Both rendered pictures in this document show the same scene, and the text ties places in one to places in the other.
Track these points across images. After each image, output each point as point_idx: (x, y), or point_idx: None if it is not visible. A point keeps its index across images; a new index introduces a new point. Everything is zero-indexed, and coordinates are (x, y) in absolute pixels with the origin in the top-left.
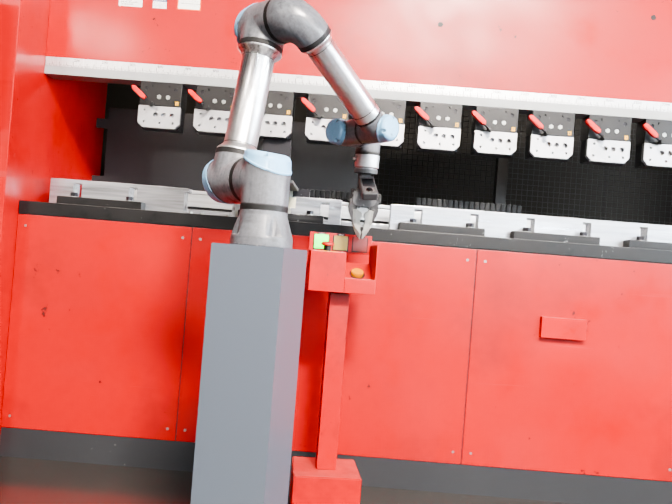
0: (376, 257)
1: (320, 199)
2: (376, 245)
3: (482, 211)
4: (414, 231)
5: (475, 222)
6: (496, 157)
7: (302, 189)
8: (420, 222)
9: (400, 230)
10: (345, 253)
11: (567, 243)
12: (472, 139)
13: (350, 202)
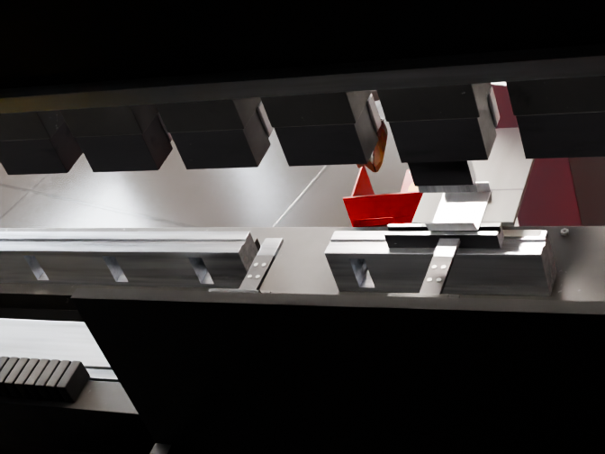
0: (367, 176)
1: (374, 231)
2: (362, 167)
3: (108, 231)
4: (253, 227)
5: (107, 265)
6: (27, 173)
7: (403, 223)
8: (196, 271)
9: (274, 227)
10: (408, 169)
11: (50, 228)
12: (61, 141)
13: (383, 122)
